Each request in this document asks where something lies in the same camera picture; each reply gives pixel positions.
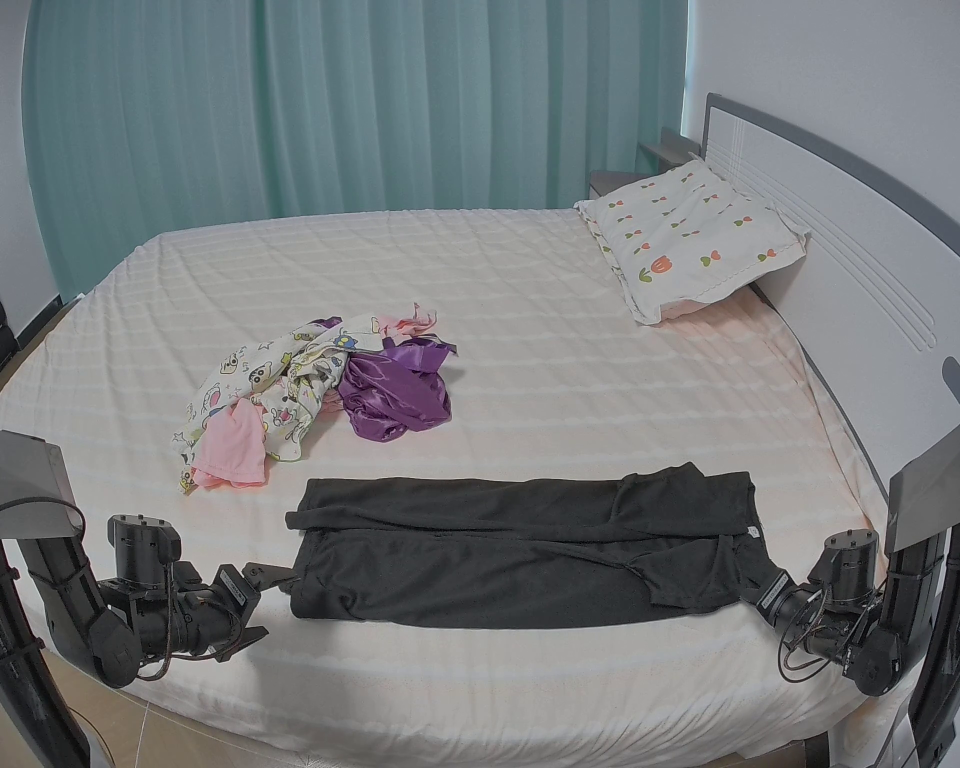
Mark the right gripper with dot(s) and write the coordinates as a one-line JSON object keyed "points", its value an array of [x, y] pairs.
{"points": [[787, 611]]}

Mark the blue-green curtain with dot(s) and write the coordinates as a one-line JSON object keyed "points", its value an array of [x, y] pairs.
{"points": [[300, 112]]}

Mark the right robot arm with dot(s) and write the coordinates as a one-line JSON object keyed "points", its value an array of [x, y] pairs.
{"points": [[915, 585]]}

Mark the white printed pyjama top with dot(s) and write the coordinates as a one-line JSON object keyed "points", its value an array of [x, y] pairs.
{"points": [[300, 375]]}

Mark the pale pink garment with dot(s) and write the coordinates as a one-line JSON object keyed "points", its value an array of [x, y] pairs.
{"points": [[405, 324]]}

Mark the white printed pillow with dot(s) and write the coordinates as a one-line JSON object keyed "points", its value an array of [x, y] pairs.
{"points": [[690, 240]]}

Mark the grey bedside table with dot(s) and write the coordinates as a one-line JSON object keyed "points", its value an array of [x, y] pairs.
{"points": [[607, 184]]}

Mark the black polo shirt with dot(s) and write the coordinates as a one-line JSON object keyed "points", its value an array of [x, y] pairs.
{"points": [[487, 555]]}

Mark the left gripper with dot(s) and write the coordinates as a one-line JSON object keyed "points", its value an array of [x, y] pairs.
{"points": [[217, 615]]}

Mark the purple satin garment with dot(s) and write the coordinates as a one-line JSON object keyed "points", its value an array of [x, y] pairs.
{"points": [[390, 397]]}

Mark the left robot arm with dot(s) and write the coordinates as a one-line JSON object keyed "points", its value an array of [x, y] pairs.
{"points": [[67, 600]]}

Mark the bed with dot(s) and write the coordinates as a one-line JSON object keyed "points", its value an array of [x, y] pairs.
{"points": [[525, 300]]}

